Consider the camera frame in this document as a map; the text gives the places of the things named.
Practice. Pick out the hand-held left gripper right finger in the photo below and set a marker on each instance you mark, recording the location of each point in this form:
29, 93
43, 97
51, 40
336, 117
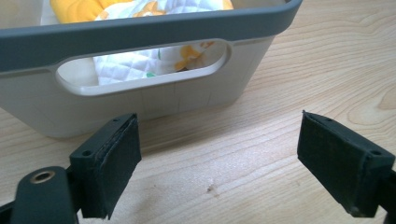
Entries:
342, 168

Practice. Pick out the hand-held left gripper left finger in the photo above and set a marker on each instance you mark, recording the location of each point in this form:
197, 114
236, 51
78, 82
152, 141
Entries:
109, 165

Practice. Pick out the white quilted patterned cloth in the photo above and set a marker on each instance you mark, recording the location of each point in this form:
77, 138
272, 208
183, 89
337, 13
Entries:
134, 63

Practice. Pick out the grey plastic basket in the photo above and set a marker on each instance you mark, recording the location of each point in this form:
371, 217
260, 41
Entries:
130, 102

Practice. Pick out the yellow quilted cloth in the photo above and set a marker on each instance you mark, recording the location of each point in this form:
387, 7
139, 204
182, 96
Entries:
81, 9

